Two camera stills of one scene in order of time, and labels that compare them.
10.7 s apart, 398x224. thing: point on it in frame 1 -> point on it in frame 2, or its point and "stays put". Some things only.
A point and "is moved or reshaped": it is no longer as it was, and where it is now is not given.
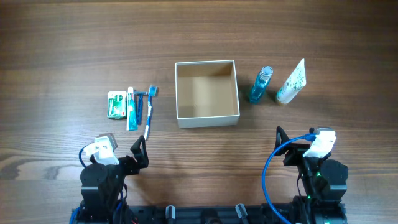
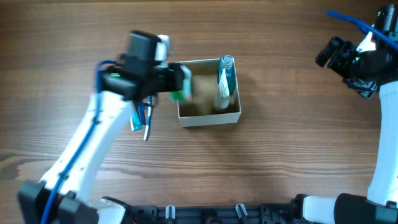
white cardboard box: (207, 94) stays put
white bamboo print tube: (296, 81) -> (222, 97)
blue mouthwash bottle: (262, 85) -> (227, 63)
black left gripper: (132, 162) -> (178, 78)
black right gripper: (294, 152) -> (336, 56)
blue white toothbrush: (152, 92) stays put
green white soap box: (117, 105) is moved or reshaped
